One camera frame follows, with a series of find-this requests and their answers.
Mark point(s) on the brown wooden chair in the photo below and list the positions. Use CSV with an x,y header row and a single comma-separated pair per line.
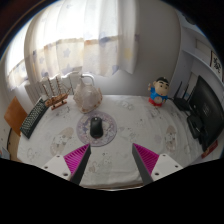
x,y
15,115

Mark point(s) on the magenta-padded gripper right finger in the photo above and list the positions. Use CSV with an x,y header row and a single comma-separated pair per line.
x,y
146,159

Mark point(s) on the round purple printed mouse pad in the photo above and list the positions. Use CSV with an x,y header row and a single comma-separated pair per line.
x,y
110,128

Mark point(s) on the cartoon boy figurine with clock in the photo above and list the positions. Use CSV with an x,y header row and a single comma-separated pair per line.
x,y
159,93

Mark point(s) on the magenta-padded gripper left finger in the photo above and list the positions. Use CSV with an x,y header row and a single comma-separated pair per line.
x,y
75,159

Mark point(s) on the wooden model sailing ship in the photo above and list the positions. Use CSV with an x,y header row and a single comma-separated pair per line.
x,y
58,99

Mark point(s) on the black router with antennas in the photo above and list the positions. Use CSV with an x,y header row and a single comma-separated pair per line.
x,y
182,103

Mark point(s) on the large white conch shell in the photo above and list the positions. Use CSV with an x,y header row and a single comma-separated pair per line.
x,y
87,96

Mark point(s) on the black box under monitor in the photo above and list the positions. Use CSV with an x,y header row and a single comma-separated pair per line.
x,y
195,126

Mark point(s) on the white wall shelf unit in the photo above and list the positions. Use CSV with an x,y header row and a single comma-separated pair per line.
x,y
203,53

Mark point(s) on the black computer mouse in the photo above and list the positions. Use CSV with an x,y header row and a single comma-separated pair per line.
x,y
96,128

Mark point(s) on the black monitor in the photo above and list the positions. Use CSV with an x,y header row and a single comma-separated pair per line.
x,y
208,106

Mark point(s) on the red flat packet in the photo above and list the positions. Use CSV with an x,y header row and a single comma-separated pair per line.
x,y
210,149

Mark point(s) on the white printed tablecloth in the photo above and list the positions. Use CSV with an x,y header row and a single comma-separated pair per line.
x,y
140,123

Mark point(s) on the black keyboard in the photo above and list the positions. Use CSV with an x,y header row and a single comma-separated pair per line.
x,y
33,118

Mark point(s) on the white curtain with star print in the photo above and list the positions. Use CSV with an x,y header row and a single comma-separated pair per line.
x,y
83,36

